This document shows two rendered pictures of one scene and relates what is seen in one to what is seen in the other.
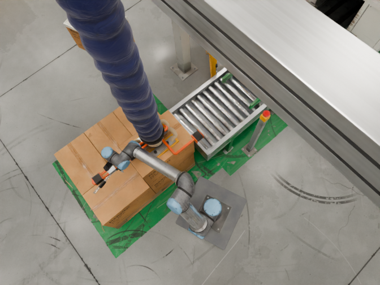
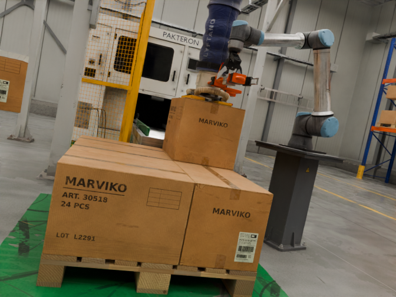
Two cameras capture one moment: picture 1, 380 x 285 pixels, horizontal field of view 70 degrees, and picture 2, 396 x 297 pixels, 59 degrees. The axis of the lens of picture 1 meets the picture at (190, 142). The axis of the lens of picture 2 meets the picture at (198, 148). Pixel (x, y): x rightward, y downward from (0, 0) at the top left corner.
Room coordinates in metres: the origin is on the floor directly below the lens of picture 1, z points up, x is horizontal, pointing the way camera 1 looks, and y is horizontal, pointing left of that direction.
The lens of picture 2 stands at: (0.15, 2.70, 0.83)
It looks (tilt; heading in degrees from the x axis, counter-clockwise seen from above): 5 degrees down; 288
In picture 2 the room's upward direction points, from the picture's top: 11 degrees clockwise
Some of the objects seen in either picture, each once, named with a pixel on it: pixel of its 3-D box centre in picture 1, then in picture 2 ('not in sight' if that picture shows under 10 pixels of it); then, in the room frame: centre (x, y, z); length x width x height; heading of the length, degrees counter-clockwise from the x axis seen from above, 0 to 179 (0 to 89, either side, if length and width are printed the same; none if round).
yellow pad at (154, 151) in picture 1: (161, 147); (218, 101); (0.88, 0.27, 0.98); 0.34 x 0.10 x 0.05; 123
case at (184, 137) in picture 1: (159, 149); (199, 131); (0.95, 0.32, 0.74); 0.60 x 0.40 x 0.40; 122
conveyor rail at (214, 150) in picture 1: (281, 94); not in sight; (1.53, -1.15, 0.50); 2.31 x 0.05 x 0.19; 123
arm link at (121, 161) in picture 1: (120, 160); (252, 36); (0.66, 0.54, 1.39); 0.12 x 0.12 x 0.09; 48
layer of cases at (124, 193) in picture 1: (127, 158); (151, 190); (1.04, 0.75, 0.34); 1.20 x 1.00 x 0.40; 123
